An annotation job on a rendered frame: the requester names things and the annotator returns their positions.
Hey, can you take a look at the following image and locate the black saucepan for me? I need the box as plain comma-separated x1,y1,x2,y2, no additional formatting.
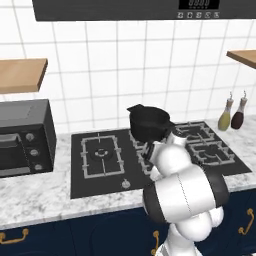
126,103,176,143

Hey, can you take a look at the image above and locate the black hob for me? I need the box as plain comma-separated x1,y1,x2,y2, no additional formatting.
70,121,253,200

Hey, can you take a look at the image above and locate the yellow oil bottle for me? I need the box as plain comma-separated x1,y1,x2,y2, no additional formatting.
217,91,234,132

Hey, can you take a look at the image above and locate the navy cupboard door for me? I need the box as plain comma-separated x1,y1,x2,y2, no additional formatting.
68,207,173,256
195,189,256,256

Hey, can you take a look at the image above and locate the black toaster oven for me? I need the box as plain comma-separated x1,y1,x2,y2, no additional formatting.
0,98,57,178

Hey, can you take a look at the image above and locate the dark red vinegar bottle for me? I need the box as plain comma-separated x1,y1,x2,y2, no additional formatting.
230,90,248,130

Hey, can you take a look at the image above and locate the black range hood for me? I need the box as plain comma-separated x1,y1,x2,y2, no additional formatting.
31,0,256,22

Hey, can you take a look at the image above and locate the navy drawer front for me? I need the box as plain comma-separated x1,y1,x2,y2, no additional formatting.
0,220,77,256

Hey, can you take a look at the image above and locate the gold cupboard handle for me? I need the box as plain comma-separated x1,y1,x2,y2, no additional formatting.
150,230,161,256
237,208,255,236

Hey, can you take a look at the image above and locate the wooden wall shelf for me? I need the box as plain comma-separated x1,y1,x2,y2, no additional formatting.
226,49,256,70
0,58,49,95

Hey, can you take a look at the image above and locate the gold drawer handle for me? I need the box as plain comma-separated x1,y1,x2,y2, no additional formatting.
0,228,30,245

